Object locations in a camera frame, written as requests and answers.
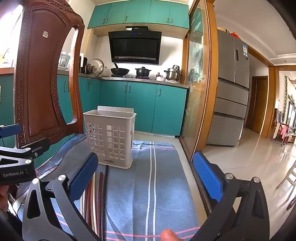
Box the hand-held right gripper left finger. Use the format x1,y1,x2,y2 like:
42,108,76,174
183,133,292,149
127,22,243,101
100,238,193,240
22,152,102,241

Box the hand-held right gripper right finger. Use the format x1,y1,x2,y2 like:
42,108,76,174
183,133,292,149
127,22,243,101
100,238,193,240
188,152,271,241

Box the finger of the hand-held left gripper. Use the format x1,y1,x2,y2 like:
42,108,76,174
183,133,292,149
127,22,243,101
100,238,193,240
0,138,51,166
0,124,21,139

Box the black chopstick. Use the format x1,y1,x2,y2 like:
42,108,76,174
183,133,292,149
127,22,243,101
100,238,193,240
101,165,110,241

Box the white plastic utensil basket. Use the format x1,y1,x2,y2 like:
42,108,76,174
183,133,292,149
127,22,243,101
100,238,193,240
83,106,137,169

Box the person's left hand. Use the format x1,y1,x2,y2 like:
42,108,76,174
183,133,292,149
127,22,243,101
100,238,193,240
0,185,10,212

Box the person's right hand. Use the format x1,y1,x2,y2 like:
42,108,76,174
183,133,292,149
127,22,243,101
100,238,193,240
161,229,179,241

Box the carved wooden chair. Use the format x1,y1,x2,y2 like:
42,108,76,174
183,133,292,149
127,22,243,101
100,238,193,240
13,0,86,149

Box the striped blue cloth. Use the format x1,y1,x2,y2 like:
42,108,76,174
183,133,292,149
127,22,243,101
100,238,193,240
9,133,201,241

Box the light wooden stool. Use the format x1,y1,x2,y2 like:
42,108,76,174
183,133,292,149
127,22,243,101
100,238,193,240
276,162,296,211

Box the grey refrigerator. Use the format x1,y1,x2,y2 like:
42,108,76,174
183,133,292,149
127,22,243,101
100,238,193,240
206,29,250,147

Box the white dish rack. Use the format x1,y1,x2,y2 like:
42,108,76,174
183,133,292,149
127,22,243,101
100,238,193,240
58,53,70,70

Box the brown wooden door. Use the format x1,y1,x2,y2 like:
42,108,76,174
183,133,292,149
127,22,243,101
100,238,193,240
245,76,269,133

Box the pink garment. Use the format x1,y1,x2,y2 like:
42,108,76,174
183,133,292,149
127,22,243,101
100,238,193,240
279,124,289,139

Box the teal base cabinets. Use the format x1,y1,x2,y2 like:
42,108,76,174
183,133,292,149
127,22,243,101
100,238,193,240
0,74,188,139

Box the wood framed glass door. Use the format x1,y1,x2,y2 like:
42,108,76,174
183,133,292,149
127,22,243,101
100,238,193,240
180,0,219,163

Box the silver pot lid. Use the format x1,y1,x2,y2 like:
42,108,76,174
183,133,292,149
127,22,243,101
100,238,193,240
87,58,104,77

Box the stainless steel pot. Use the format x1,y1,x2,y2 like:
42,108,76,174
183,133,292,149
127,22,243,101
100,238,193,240
164,65,181,81

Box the black wok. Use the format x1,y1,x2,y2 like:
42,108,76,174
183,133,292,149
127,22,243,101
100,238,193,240
110,63,130,76

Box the black lidded pot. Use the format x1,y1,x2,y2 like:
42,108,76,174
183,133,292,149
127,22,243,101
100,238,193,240
135,67,152,77

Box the black range hood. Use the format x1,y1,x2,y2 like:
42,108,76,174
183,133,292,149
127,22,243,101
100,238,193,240
108,26,162,65

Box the black cable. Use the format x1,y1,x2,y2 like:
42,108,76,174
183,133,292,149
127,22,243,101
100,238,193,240
133,140,171,147

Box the teal wall cabinets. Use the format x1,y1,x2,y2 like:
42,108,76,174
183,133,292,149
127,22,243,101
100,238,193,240
87,0,190,29

